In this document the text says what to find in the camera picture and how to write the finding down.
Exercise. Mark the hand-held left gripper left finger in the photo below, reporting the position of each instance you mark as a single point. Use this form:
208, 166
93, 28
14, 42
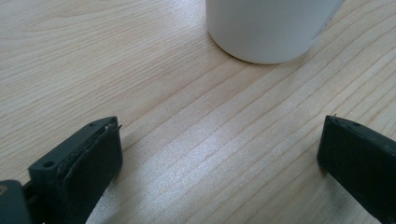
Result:
81, 174

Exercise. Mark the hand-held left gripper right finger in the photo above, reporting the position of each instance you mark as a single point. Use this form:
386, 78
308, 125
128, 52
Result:
361, 161

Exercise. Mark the white cup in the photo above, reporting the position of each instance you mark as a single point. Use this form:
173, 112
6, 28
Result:
267, 28

